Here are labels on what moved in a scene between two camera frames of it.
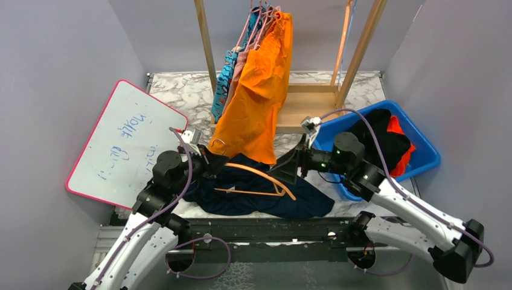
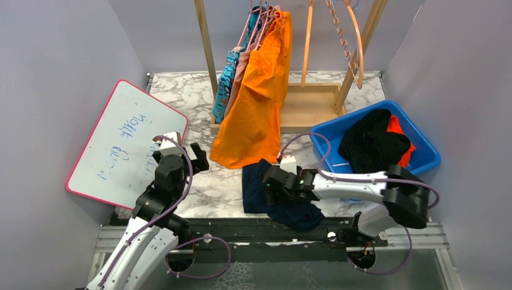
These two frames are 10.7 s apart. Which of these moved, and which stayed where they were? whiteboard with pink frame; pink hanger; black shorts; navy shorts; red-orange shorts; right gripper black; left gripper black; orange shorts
Moved: right gripper black; left gripper black; navy shorts
Stayed: orange shorts; whiteboard with pink frame; pink hanger; red-orange shorts; black shorts
